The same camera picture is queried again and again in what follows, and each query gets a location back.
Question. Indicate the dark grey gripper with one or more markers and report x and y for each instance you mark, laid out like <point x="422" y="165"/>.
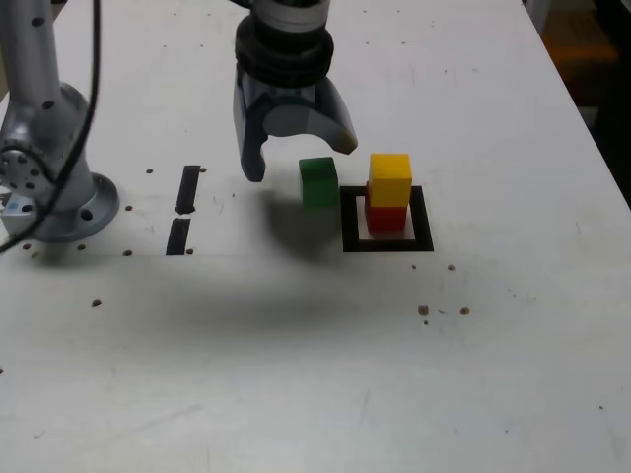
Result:
<point x="281" y="93"/>

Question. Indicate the green cube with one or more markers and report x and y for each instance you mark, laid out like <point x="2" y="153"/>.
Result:
<point x="320" y="184"/>

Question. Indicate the yellow cube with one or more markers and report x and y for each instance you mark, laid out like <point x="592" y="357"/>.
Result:
<point x="389" y="180"/>

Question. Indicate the red cube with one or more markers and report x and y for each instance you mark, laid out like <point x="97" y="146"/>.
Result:
<point x="387" y="222"/>

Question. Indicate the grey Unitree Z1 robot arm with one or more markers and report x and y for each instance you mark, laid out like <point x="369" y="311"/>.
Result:
<point x="49" y="138"/>

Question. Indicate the black tape square outline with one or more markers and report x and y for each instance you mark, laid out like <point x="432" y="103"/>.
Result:
<point x="387" y="246"/>

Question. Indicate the black tape strip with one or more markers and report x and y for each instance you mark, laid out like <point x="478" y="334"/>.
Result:
<point x="178" y="236"/>

